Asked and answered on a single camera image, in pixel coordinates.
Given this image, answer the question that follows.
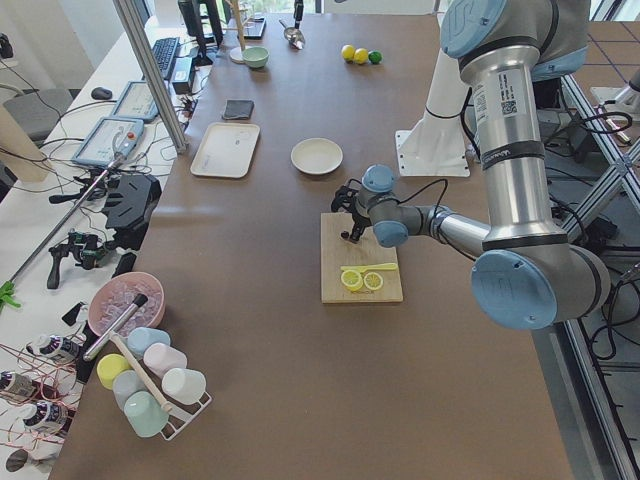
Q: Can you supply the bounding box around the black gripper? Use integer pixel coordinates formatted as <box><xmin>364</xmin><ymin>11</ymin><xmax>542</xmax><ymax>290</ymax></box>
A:
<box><xmin>348</xmin><ymin>208</ymin><xmax>372</xmax><ymax>244</ymax></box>

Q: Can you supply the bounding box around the white round plate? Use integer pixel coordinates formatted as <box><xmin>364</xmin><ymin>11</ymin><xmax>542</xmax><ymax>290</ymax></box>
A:
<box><xmin>291</xmin><ymin>138</ymin><xmax>343</xmax><ymax>175</ymax></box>

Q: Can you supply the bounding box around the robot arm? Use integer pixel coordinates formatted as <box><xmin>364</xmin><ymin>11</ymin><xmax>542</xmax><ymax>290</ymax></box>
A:
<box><xmin>332</xmin><ymin>1</ymin><xmax>610</xmax><ymax>329</ymax></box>

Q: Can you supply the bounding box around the cream rabbit tray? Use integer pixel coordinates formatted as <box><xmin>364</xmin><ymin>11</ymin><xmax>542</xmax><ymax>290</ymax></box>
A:
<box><xmin>190</xmin><ymin>122</ymin><xmax>260</xmax><ymax>179</ymax></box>

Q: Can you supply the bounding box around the metal scoop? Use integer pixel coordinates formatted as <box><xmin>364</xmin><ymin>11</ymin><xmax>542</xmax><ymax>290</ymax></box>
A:
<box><xmin>279</xmin><ymin>19</ymin><xmax>306</xmax><ymax>50</ymax></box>

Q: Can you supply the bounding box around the wooden cutting board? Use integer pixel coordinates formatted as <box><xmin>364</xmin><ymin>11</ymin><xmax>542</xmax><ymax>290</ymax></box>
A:
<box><xmin>320</xmin><ymin>213</ymin><xmax>403</xmax><ymax>304</ymax></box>

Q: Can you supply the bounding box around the yellow plastic knife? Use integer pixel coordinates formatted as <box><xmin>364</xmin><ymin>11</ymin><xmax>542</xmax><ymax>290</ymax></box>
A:
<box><xmin>340</xmin><ymin>262</ymin><xmax>399</xmax><ymax>273</ymax></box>

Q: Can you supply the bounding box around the lemon slice upper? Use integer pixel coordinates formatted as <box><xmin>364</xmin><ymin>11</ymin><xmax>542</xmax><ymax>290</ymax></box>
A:
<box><xmin>340</xmin><ymin>269</ymin><xmax>364</xmax><ymax>292</ymax></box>

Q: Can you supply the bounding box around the lemon slice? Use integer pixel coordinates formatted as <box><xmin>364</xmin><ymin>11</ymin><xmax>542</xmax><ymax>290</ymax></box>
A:
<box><xmin>363</xmin><ymin>271</ymin><xmax>384</xmax><ymax>291</ymax></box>
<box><xmin>340</xmin><ymin>269</ymin><xmax>364</xmax><ymax>292</ymax></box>

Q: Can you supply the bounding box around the lemon slice lower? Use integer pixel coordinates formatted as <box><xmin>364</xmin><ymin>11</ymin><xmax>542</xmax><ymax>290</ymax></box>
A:
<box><xmin>363</xmin><ymin>271</ymin><xmax>384</xmax><ymax>291</ymax></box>

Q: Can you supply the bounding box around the green bowl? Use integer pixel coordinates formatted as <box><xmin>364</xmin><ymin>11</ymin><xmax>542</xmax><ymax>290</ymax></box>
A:
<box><xmin>242</xmin><ymin>46</ymin><xmax>269</xmax><ymax>69</ymax></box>

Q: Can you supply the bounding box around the yellow lemon outer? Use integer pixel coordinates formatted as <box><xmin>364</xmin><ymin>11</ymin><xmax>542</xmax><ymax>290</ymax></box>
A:
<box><xmin>341</xmin><ymin>44</ymin><xmax>356</xmax><ymax>63</ymax></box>

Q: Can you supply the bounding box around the wooden cup tree stand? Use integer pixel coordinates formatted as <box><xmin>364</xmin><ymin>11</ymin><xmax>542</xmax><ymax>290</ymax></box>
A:
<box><xmin>225</xmin><ymin>0</ymin><xmax>259</xmax><ymax>68</ymax></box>

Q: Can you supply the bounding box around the yellow lemon near lime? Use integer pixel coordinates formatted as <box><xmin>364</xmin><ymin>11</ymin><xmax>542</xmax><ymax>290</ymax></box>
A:
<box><xmin>353</xmin><ymin>48</ymin><xmax>369</xmax><ymax>65</ymax></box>

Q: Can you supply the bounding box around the green lime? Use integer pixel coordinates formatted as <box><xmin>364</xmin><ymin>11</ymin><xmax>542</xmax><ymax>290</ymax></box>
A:
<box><xmin>368</xmin><ymin>50</ymin><xmax>383</xmax><ymax>65</ymax></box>

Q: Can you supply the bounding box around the black monitor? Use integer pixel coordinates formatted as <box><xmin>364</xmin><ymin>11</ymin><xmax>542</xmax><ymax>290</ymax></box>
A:
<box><xmin>177</xmin><ymin>0</ymin><xmax>223</xmax><ymax>67</ymax></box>

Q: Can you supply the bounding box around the grey folded cloth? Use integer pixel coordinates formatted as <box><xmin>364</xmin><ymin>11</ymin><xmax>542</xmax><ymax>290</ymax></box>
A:
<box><xmin>221</xmin><ymin>99</ymin><xmax>254</xmax><ymax>120</ymax></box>

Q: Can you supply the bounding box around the black keyboard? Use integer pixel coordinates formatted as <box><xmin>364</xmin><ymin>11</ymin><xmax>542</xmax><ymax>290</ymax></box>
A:
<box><xmin>152</xmin><ymin>37</ymin><xmax>180</xmax><ymax>80</ymax></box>

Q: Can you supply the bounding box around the teach pendant upper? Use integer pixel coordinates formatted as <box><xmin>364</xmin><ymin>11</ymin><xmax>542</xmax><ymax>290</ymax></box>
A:
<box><xmin>71</xmin><ymin>116</ymin><xmax>144</xmax><ymax>167</ymax></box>

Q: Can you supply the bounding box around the black muddler in bowl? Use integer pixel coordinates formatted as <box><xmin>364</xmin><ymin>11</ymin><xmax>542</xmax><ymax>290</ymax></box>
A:
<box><xmin>82</xmin><ymin>293</ymin><xmax>148</xmax><ymax>362</ymax></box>

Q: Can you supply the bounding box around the white cup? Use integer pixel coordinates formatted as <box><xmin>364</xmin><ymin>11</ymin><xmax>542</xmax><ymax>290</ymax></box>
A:
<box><xmin>162</xmin><ymin>368</ymin><xmax>206</xmax><ymax>405</ymax></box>

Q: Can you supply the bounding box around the pink cup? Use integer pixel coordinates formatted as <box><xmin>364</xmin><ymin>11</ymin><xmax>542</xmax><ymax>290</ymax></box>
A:
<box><xmin>143</xmin><ymin>342</ymin><xmax>188</xmax><ymax>378</ymax></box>

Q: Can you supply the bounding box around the blue cup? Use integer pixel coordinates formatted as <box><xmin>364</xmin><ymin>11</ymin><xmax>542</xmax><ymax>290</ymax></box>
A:
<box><xmin>126</xmin><ymin>327</ymin><xmax>171</xmax><ymax>359</ymax></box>

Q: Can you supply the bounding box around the pink bowl with ice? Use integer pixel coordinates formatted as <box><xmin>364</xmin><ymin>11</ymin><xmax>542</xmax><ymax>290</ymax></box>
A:
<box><xmin>88</xmin><ymin>272</ymin><xmax>165</xmax><ymax>337</ymax></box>

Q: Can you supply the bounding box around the white cup rack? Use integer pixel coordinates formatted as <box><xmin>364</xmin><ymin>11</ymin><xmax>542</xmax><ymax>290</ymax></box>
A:
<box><xmin>109</xmin><ymin>333</ymin><xmax>214</xmax><ymax>441</ymax></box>

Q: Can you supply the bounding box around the grey cup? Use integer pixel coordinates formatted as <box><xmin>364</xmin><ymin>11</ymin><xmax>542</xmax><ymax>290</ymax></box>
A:
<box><xmin>112</xmin><ymin>370</ymin><xmax>146</xmax><ymax>410</ymax></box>

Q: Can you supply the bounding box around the mint green cup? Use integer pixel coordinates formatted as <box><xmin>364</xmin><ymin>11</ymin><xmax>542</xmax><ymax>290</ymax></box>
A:
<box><xmin>124</xmin><ymin>391</ymin><xmax>169</xmax><ymax>438</ymax></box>

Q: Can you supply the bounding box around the yellow cup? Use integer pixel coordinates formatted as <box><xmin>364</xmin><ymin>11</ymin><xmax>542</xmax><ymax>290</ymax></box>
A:
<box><xmin>97</xmin><ymin>353</ymin><xmax>131</xmax><ymax>390</ymax></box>

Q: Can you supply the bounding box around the green reacher grabber tool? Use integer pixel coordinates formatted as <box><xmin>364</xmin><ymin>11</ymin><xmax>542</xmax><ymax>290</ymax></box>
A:
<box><xmin>1</xmin><ymin>128</ymin><xmax>129</xmax><ymax>308</ymax></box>

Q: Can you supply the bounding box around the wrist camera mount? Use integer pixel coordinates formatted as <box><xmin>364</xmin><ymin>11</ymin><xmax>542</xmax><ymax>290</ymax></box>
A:
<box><xmin>330</xmin><ymin>180</ymin><xmax>360</xmax><ymax>214</ymax></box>

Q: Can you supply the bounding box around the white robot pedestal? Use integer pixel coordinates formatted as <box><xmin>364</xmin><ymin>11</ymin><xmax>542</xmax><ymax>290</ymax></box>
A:
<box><xmin>395</xmin><ymin>51</ymin><xmax>470</xmax><ymax>177</ymax></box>

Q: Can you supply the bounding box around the aluminium frame post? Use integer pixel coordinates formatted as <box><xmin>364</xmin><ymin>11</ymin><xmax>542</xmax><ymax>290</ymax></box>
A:
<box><xmin>113</xmin><ymin>0</ymin><xmax>187</xmax><ymax>154</ymax></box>

